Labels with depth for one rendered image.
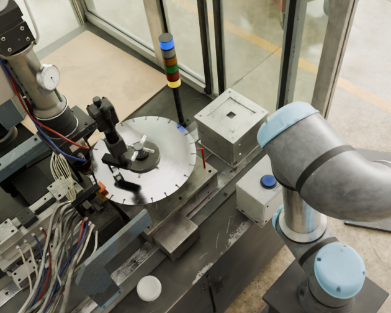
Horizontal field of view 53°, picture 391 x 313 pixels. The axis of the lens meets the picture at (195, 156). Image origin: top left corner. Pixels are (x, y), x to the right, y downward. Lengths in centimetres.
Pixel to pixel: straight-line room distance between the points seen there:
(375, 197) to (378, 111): 206
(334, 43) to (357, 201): 52
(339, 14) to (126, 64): 107
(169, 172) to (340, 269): 52
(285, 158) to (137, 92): 110
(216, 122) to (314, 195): 73
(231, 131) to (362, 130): 138
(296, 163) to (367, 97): 212
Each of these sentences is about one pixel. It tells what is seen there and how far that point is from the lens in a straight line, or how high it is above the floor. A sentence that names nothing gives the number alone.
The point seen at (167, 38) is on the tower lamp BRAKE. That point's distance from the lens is 124.
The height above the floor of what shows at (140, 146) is 100.
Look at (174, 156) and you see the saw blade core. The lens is 118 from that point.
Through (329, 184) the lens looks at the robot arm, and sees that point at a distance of 63.
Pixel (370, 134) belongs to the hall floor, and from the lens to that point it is 255.
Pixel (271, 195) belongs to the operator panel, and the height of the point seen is 90.
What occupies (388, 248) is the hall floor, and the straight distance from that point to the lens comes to 218.
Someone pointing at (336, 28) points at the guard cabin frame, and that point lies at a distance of 103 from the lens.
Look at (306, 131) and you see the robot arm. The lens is 66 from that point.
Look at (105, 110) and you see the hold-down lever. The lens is 89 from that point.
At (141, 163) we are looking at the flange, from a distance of 117.
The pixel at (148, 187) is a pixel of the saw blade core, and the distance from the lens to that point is 113.
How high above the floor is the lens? 189
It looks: 54 degrees down
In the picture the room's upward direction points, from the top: 9 degrees counter-clockwise
